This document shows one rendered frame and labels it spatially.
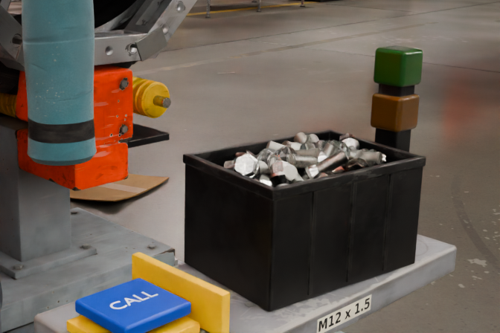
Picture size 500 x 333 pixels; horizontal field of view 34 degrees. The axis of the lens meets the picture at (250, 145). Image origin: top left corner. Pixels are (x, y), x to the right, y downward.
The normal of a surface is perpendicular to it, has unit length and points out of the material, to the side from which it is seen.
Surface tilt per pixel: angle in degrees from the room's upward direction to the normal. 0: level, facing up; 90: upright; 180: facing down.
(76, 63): 92
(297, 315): 0
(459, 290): 0
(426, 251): 0
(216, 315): 90
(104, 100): 90
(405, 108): 90
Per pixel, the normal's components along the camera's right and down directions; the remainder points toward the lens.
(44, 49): -0.21, 0.28
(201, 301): -0.69, 0.17
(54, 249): 0.72, 0.20
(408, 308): 0.03, -0.97
